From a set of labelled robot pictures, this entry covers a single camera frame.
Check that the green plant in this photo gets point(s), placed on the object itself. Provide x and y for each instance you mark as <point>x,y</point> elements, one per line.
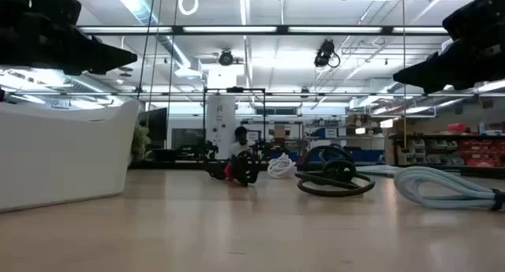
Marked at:
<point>140,142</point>

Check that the white plastic bin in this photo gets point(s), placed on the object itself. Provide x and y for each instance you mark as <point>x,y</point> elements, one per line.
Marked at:
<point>59,153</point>

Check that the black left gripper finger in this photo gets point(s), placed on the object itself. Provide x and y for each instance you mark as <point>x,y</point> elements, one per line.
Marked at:
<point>106,57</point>

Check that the round black ceiling camera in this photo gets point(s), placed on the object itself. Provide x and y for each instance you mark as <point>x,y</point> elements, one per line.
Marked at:
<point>226,58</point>

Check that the black monitor screen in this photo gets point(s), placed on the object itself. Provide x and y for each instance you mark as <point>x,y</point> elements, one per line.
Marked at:
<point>155,124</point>

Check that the grey flat mat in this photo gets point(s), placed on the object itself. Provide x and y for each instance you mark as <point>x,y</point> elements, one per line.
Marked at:
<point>378,169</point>

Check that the shelf with red bins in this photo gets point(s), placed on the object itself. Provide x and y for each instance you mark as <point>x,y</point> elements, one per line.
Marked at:
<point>473,150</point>

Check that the small black robot arm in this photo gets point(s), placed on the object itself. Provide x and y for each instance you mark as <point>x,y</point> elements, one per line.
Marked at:
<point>262,147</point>
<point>211,150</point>

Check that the row of blue bins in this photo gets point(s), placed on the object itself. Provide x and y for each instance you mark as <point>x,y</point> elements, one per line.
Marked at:
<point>369,155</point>

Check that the person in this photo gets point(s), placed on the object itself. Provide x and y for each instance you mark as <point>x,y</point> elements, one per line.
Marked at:
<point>240,140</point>

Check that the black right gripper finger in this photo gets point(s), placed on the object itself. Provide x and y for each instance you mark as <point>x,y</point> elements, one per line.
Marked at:
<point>430,73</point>

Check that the white cylindrical column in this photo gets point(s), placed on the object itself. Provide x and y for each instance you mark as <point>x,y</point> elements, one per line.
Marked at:
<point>220,118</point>

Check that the overhead light bar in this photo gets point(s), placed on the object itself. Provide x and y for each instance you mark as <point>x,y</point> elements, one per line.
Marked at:
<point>229,29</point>

